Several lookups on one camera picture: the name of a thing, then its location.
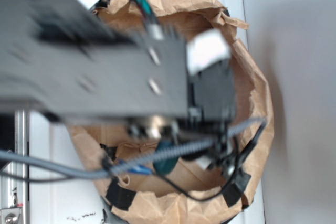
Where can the black metal bracket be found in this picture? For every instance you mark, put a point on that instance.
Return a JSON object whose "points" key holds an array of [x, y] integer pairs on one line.
{"points": [[7, 132]]}

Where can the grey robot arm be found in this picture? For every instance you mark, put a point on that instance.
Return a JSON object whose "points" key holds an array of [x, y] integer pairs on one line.
{"points": [[60, 60]]}

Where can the brown paper bag bin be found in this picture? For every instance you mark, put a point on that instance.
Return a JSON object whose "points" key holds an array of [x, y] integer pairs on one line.
{"points": [[147, 199]]}

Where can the dark green plastic pickle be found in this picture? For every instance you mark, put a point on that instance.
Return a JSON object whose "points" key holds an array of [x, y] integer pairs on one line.
{"points": [[164, 167]]}

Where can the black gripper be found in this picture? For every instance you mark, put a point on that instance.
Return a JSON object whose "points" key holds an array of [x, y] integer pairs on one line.
{"points": [[212, 97]]}

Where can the aluminium frame rail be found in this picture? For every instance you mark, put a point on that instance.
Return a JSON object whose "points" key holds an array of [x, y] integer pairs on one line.
{"points": [[15, 192]]}

